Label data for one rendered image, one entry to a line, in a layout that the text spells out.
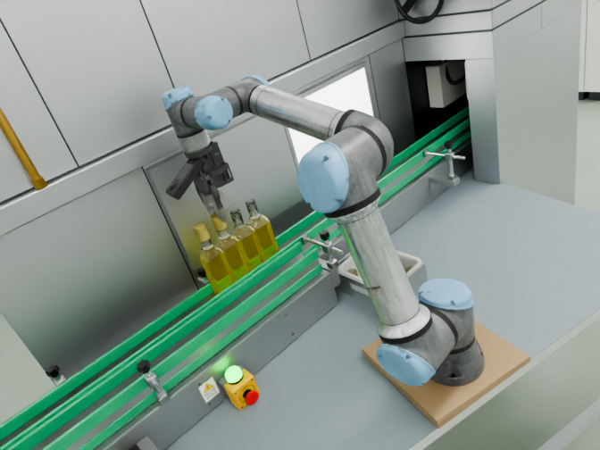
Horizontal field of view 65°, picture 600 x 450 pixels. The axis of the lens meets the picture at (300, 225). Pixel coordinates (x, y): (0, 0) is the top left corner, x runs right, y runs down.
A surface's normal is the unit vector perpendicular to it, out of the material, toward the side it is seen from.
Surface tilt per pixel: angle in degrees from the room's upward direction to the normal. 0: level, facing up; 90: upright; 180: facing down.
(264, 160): 90
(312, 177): 81
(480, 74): 90
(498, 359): 2
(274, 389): 0
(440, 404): 2
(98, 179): 90
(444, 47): 90
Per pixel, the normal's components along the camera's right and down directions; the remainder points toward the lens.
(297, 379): -0.26, -0.84
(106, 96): 0.65, 0.22
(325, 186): -0.71, 0.37
